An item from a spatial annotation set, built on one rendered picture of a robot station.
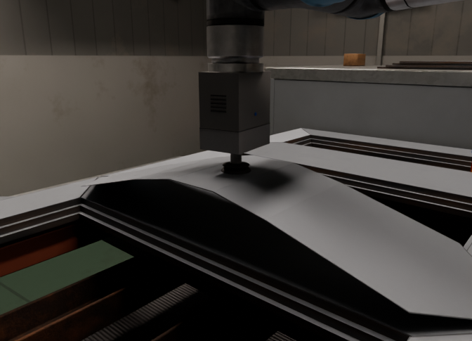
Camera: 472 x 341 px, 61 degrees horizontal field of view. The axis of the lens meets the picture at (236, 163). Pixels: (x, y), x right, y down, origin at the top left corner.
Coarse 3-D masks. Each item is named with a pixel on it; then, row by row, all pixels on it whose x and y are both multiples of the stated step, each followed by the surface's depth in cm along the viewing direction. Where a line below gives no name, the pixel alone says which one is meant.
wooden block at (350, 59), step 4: (344, 56) 170; (348, 56) 169; (352, 56) 168; (356, 56) 167; (360, 56) 170; (364, 56) 175; (344, 60) 170; (348, 60) 169; (352, 60) 169; (356, 60) 168; (360, 60) 171; (364, 60) 176; (344, 64) 171; (348, 64) 170; (352, 64) 169; (356, 64) 168; (360, 64) 172; (364, 64) 176
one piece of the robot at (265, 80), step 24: (216, 72) 51; (240, 72) 50; (264, 72) 55; (216, 96) 52; (240, 96) 50; (264, 96) 56; (216, 120) 53; (240, 120) 51; (264, 120) 57; (216, 144) 53; (240, 144) 52; (264, 144) 57
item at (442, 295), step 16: (448, 256) 45; (464, 256) 46; (448, 272) 42; (464, 272) 43; (432, 288) 39; (448, 288) 40; (464, 288) 40; (416, 304) 36; (432, 304) 37; (448, 304) 37; (464, 304) 38
